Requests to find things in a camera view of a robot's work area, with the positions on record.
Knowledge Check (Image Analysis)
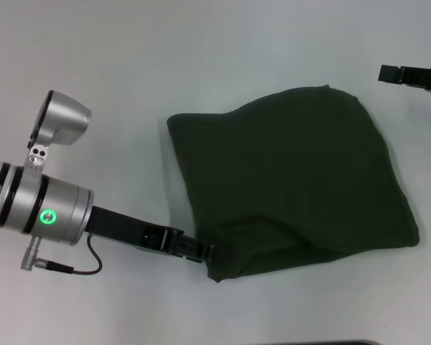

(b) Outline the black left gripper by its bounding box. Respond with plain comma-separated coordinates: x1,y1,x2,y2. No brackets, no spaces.
84,205,216,267

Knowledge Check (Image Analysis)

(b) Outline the dark grey robot base edge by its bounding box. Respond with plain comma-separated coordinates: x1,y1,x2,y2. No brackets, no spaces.
301,339,381,345

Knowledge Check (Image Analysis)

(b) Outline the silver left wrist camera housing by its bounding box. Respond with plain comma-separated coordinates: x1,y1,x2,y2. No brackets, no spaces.
24,90,93,179

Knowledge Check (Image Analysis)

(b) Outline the left arm cable with connector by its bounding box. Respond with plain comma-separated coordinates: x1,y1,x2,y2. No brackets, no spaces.
19,233,103,277

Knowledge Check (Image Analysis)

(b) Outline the dark green printed t-shirt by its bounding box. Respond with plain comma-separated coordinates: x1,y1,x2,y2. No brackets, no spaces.
166,84,421,284

